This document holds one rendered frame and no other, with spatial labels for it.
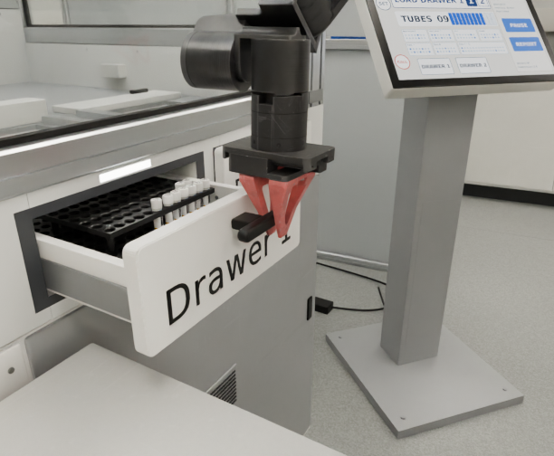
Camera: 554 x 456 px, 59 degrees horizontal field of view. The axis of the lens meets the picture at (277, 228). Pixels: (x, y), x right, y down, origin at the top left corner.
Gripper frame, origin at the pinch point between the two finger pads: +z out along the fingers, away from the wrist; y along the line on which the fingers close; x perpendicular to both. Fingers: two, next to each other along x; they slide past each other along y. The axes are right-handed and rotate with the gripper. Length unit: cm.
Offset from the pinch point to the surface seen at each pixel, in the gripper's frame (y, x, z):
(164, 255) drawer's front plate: 2.9, 14.6, -1.6
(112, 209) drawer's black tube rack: 18.1, 6.9, -0.6
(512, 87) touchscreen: -11, -100, -8
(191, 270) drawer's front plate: 2.9, 11.1, 1.3
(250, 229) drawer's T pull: -0.5, 6.0, -2.0
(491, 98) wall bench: 19, -295, 16
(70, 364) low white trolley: 15.5, 17.0, 13.5
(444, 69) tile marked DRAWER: 3, -85, -12
